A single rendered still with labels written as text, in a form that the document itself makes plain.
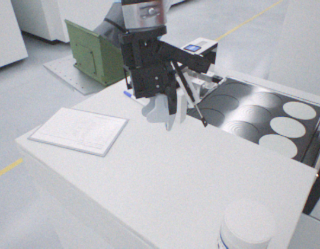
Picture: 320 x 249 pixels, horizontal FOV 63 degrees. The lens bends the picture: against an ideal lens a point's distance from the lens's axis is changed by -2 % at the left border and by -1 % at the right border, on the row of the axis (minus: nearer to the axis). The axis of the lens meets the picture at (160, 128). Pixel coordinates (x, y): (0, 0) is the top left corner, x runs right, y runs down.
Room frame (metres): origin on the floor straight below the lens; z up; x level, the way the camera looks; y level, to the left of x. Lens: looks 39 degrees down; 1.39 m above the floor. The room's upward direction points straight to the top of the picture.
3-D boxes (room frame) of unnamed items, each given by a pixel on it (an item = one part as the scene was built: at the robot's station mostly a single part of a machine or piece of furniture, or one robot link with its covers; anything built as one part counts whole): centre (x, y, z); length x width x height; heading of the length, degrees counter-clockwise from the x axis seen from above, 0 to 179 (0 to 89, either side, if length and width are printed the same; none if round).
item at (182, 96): (0.56, -0.06, 1.03); 0.06 x 0.04 x 0.13; 53
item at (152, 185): (0.44, 0.01, 0.89); 0.62 x 0.35 x 0.14; 53
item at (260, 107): (0.69, -0.30, 0.90); 0.34 x 0.34 x 0.01; 53
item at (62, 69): (1.22, 0.28, 0.75); 0.45 x 0.44 x 0.13; 44
